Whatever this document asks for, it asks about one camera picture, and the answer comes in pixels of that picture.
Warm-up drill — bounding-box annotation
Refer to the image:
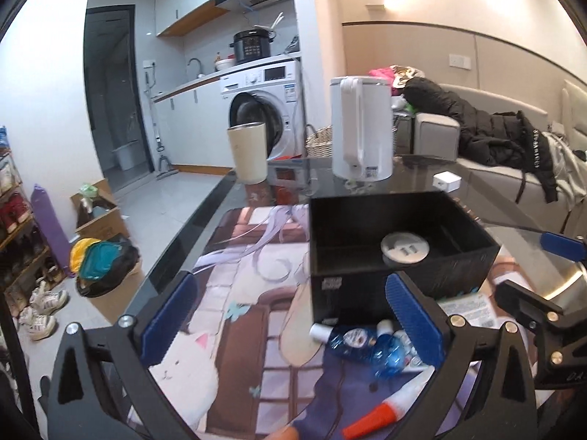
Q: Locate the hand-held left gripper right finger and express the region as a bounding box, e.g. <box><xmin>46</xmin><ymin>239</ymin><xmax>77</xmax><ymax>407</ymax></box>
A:
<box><xmin>385</xmin><ymin>271</ymin><xmax>537</xmax><ymax>440</ymax></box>

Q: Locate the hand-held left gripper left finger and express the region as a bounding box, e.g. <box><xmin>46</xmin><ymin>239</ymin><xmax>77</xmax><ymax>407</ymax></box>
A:
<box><xmin>48</xmin><ymin>270</ymin><xmax>200</xmax><ymax>440</ymax></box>

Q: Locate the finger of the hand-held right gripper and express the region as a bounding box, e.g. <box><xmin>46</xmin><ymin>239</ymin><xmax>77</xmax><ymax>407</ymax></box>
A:
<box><xmin>494</xmin><ymin>279</ymin><xmax>587</xmax><ymax>345</ymax></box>
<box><xmin>540</xmin><ymin>231</ymin><xmax>587</xmax><ymax>281</ymax></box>

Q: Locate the blue plastic bottle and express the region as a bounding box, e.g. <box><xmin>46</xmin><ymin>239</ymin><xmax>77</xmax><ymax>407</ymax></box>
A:
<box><xmin>369</xmin><ymin>320</ymin><xmax>423</xmax><ymax>379</ymax></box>

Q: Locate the blue bottle with white label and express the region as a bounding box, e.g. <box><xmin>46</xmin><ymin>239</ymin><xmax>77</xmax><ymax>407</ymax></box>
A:
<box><xmin>309</xmin><ymin>322</ymin><xmax>381</xmax><ymax>363</ymax></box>

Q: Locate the black storage box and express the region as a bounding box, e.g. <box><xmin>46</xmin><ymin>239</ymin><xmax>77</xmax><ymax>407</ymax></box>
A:
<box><xmin>308</xmin><ymin>191</ymin><xmax>502</xmax><ymax>326</ymax></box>

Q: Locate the white tube with red cap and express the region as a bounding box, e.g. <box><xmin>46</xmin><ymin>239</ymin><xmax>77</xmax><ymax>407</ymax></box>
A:
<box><xmin>342</xmin><ymin>367</ymin><xmax>435</xmax><ymax>439</ymax></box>

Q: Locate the paper leaflet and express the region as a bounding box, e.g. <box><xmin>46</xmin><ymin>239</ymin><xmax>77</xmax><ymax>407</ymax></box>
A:
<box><xmin>435</xmin><ymin>293</ymin><xmax>493</xmax><ymax>331</ymax></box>

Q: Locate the white clothing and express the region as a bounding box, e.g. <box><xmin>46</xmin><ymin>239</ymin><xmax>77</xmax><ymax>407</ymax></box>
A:
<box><xmin>543</xmin><ymin>133</ymin><xmax>587</xmax><ymax>212</ymax></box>

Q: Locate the printed desk mat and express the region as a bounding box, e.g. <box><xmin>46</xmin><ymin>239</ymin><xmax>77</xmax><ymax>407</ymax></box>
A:
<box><xmin>126</xmin><ymin>204</ymin><xmax>542</xmax><ymax>440</ymax></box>

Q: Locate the white round disc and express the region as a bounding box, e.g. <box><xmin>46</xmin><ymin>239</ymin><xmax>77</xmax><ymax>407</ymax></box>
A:
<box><xmin>380</xmin><ymin>233</ymin><xmax>429</xmax><ymax>265</ymax></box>

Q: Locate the beige sofa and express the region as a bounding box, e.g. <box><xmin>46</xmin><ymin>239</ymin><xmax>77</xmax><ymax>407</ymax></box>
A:
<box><xmin>413</xmin><ymin>80</ymin><xmax>587</xmax><ymax>239</ymax></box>

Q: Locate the teal bag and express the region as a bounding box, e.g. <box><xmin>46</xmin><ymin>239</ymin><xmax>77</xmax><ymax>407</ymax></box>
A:
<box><xmin>80</xmin><ymin>241</ymin><xmax>121</xmax><ymax>281</ymax></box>

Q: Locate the yellow bag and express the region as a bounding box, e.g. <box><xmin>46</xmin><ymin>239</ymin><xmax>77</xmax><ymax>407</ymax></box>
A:
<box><xmin>70</xmin><ymin>237</ymin><xmax>102</xmax><ymax>276</ymax></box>

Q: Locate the cardboard box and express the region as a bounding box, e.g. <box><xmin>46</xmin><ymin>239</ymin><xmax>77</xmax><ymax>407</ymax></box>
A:
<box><xmin>70</xmin><ymin>179</ymin><xmax>130</xmax><ymax>239</ymax></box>

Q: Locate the white sneaker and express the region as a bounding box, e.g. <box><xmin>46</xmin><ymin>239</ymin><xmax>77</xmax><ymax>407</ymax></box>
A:
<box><xmin>18</xmin><ymin>307</ymin><xmax>58</xmax><ymax>341</ymax></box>
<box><xmin>30</xmin><ymin>279</ymin><xmax>69</xmax><ymax>315</ymax></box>

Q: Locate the white cube charger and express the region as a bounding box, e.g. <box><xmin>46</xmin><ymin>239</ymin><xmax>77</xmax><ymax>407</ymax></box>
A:
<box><xmin>433</xmin><ymin>172</ymin><xmax>460</xmax><ymax>192</ymax></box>

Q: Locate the black puffer jacket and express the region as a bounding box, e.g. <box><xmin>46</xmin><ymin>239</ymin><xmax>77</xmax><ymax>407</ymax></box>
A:
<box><xmin>402</xmin><ymin>76</ymin><xmax>562</xmax><ymax>203</ymax></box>

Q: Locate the purple yoga mat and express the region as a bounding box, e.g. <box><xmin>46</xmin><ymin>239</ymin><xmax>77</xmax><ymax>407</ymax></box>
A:
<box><xmin>30</xmin><ymin>184</ymin><xmax>76</xmax><ymax>278</ymax></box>

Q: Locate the mop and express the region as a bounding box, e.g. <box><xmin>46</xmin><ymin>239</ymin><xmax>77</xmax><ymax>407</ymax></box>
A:
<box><xmin>144</xmin><ymin>62</ymin><xmax>179</xmax><ymax>179</ymax></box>

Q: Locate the white bucket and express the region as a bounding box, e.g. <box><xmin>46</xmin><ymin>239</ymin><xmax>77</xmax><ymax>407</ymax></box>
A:
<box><xmin>111</xmin><ymin>143</ymin><xmax>137</xmax><ymax>171</ymax></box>

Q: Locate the shoe rack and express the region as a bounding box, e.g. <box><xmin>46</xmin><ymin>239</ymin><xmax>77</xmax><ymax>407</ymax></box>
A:
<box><xmin>0</xmin><ymin>126</ymin><xmax>65</xmax><ymax>294</ymax></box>

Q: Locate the cream tumbler cup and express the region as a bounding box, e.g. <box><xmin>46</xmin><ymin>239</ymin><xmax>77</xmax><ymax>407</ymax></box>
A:
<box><xmin>227</xmin><ymin>122</ymin><xmax>269</xmax><ymax>184</ymax></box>

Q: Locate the white kitchen counter cabinet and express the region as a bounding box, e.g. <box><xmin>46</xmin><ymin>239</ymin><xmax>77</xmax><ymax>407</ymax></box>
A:
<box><xmin>153</xmin><ymin>73</ymin><xmax>230</xmax><ymax>168</ymax></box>

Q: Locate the white electric kettle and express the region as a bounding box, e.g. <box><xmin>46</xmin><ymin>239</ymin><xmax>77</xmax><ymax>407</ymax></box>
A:
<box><xmin>329</xmin><ymin>76</ymin><xmax>394</xmax><ymax>182</ymax></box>

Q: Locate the wicker basket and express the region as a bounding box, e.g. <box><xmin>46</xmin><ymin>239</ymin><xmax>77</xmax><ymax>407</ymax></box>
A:
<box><xmin>305</xmin><ymin>124</ymin><xmax>335</xmax><ymax>159</ymax></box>

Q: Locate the printed cloth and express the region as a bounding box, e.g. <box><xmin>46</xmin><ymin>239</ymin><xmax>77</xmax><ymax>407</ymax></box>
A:
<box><xmin>394</xmin><ymin>66</ymin><xmax>427</xmax><ymax>88</ymax></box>

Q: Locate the pink clothing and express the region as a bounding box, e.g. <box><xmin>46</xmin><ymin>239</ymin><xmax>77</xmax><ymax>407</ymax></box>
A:
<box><xmin>369</xmin><ymin>66</ymin><xmax>397</xmax><ymax>88</ymax></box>

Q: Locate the white washing machine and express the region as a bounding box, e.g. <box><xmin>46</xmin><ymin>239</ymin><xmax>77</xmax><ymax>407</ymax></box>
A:
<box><xmin>219</xmin><ymin>58</ymin><xmax>306</xmax><ymax>159</ymax></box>

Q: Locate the black pressure cooker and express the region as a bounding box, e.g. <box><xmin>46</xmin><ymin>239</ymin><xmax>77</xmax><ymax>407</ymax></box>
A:
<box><xmin>230</xmin><ymin>29</ymin><xmax>276</xmax><ymax>66</ymax></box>

